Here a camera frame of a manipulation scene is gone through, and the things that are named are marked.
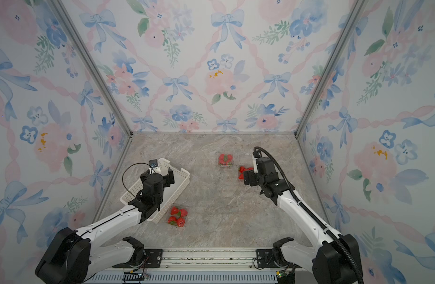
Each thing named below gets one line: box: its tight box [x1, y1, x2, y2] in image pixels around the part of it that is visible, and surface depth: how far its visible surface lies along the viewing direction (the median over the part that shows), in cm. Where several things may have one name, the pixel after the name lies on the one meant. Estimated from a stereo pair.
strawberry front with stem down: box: [167, 215, 177, 226], surface depth 83 cm
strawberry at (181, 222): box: [176, 217, 186, 228], surface depth 82 cm
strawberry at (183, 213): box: [180, 208, 188, 218], surface depth 87 cm
